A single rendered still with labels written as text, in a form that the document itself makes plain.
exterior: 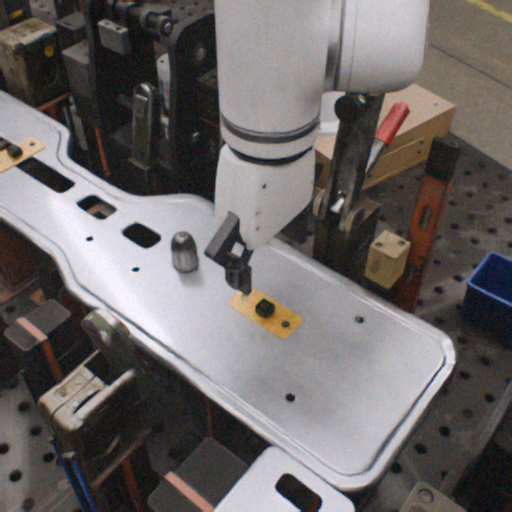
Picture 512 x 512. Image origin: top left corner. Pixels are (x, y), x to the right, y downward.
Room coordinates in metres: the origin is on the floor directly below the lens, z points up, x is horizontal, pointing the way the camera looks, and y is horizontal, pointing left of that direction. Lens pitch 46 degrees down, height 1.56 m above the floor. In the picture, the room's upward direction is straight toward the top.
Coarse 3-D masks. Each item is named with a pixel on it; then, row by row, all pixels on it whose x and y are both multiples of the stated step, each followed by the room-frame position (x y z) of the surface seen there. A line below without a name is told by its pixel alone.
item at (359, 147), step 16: (352, 96) 0.55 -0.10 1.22; (368, 96) 0.57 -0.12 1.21; (384, 96) 0.57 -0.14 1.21; (336, 112) 0.55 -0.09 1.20; (352, 112) 0.54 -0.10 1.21; (368, 112) 0.56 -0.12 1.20; (352, 128) 0.58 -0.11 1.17; (368, 128) 0.56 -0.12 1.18; (336, 144) 0.57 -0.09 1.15; (352, 144) 0.57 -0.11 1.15; (368, 144) 0.56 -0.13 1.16; (336, 160) 0.57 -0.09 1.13; (352, 160) 0.57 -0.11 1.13; (368, 160) 0.56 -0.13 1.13; (336, 176) 0.57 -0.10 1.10; (352, 176) 0.55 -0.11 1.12; (336, 192) 0.57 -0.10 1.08; (352, 192) 0.55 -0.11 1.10; (352, 208) 0.55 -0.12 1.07
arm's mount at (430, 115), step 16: (400, 96) 1.21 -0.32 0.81; (416, 96) 1.21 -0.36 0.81; (432, 96) 1.20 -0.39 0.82; (384, 112) 1.15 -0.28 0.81; (416, 112) 1.14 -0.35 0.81; (432, 112) 1.14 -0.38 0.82; (448, 112) 1.15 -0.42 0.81; (400, 128) 1.09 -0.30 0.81; (416, 128) 1.10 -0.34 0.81; (432, 128) 1.13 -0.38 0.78; (320, 144) 1.05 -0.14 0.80; (400, 144) 1.08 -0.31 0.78; (416, 144) 1.10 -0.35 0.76; (320, 160) 1.02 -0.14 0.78; (384, 160) 1.05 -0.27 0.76; (400, 160) 1.08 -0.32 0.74; (416, 160) 1.11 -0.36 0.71; (320, 176) 1.02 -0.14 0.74; (368, 176) 1.02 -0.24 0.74; (384, 176) 1.06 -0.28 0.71
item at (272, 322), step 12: (252, 288) 0.49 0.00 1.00; (240, 300) 0.47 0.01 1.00; (252, 300) 0.47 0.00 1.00; (264, 300) 0.46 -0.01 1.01; (240, 312) 0.45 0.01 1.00; (252, 312) 0.45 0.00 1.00; (264, 312) 0.44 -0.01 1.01; (276, 312) 0.45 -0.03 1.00; (288, 312) 0.45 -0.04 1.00; (264, 324) 0.43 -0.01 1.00; (276, 324) 0.43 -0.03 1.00; (300, 324) 0.43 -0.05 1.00
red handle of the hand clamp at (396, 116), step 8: (400, 104) 0.65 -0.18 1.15; (392, 112) 0.64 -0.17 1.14; (400, 112) 0.64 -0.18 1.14; (408, 112) 0.65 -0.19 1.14; (384, 120) 0.64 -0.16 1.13; (392, 120) 0.63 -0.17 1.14; (400, 120) 0.64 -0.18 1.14; (384, 128) 0.63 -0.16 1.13; (392, 128) 0.63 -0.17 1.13; (376, 136) 0.62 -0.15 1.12; (384, 136) 0.62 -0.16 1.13; (392, 136) 0.62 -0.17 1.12; (376, 144) 0.62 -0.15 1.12; (384, 144) 0.61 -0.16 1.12; (376, 152) 0.61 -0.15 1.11; (376, 160) 0.60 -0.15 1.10; (368, 168) 0.59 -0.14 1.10; (336, 200) 0.57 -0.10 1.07; (344, 200) 0.56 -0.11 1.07; (336, 208) 0.56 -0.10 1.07
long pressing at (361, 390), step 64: (0, 128) 0.82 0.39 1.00; (64, 128) 0.81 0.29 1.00; (0, 192) 0.66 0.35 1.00; (64, 192) 0.66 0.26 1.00; (64, 256) 0.54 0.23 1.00; (128, 256) 0.54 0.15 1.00; (256, 256) 0.54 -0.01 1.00; (128, 320) 0.44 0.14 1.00; (192, 320) 0.44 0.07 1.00; (320, 320) 0.44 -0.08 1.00; (384, 320) 0.44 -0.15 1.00; (192, 384) 0.36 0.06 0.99; (256, 384) 0.36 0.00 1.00; (320, 384) 0.36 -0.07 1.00; (384, 384) 0.36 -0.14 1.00; (320, 448) 0.29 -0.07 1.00; (384, 448) 0.29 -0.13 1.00
